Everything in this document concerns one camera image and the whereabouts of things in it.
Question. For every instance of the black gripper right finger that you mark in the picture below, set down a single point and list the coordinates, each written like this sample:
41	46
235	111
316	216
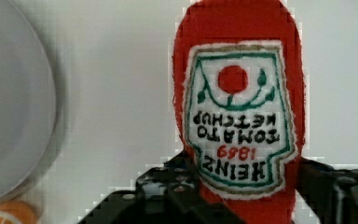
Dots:
332	194

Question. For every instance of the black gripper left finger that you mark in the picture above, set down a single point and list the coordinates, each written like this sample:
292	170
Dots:
163	195

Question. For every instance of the red plush ketchup bottle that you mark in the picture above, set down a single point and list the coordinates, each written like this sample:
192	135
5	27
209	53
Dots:
239	103

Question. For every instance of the orange slice toy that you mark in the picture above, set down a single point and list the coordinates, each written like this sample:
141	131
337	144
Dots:
17	212

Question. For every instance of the round grey plate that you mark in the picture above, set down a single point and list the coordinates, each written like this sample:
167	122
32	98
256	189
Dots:
27	98

